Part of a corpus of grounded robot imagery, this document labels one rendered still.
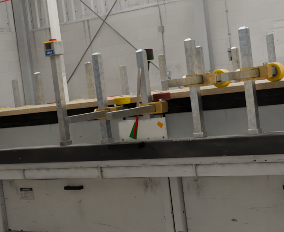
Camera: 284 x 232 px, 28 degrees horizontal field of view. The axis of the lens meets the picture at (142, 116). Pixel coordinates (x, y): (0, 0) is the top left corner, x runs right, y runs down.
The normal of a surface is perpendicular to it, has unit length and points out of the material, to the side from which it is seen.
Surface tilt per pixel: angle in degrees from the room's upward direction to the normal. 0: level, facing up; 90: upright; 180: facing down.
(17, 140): 90
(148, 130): 90
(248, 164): 90
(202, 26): 90
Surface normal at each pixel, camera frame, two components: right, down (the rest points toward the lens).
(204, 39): -0.54, 0.11
